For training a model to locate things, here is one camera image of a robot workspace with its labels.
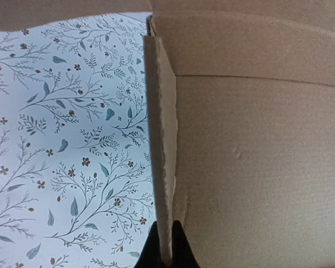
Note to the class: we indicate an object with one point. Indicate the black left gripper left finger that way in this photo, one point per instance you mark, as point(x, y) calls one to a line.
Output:
point(150, 255)

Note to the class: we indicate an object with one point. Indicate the floral patterned table mat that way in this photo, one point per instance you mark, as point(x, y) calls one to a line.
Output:
point(75, 175)

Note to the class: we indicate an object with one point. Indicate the brown cardboard box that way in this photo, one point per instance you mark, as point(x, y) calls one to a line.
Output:
point(240, 101)

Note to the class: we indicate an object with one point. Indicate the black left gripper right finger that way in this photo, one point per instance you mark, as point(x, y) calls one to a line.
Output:
point(183, 256)

